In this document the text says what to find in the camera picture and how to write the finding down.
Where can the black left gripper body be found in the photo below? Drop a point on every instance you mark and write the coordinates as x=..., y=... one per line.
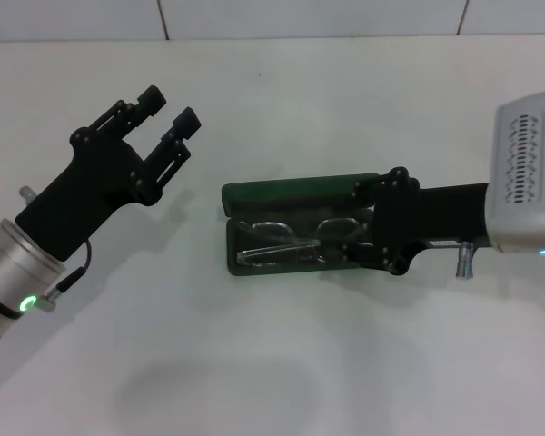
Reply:
x=91, y=181

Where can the clear white glasses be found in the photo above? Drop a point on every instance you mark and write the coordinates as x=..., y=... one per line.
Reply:
x=272, y=247

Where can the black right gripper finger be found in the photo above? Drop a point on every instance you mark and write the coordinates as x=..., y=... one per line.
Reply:
x=368, y=188
x=363, y=253

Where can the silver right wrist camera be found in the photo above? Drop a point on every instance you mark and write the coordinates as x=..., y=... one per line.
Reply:
x=527, y=172

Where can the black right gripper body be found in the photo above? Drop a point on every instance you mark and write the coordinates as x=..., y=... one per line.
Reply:
x=418, y=218

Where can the green glasses case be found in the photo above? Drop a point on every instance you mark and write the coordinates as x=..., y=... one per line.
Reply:
x=290, y=191

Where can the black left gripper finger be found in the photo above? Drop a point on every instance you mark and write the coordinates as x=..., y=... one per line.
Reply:
x=186, y=122
x=151, y=97

